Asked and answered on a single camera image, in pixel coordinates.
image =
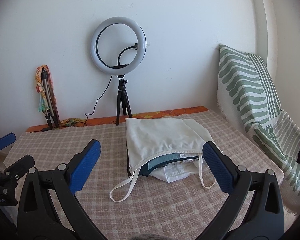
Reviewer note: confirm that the folded silver tripod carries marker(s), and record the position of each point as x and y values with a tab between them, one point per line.
50	114

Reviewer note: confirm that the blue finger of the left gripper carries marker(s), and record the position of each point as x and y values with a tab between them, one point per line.
7	140

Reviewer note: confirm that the white ring light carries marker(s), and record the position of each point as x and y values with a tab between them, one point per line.
118	46

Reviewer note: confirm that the green striped white pillow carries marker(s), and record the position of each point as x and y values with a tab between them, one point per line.
248	99

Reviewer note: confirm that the white folded garment with label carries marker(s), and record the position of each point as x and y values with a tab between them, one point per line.
176	171

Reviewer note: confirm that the dark teal patterned folded garment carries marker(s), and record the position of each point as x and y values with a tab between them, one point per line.
143	160

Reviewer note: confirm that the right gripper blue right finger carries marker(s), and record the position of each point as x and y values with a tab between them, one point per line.
220	165

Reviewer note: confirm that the colourful floral scarf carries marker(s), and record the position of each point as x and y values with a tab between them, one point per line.
43	106

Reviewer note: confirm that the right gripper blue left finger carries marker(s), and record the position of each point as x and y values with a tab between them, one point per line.
82	164

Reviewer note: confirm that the pink checked bed cover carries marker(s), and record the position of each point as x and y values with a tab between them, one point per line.
180	210

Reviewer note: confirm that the black mini tripod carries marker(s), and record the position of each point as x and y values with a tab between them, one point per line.
122	100

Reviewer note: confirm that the white camisole top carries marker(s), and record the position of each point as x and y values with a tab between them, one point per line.
185	135

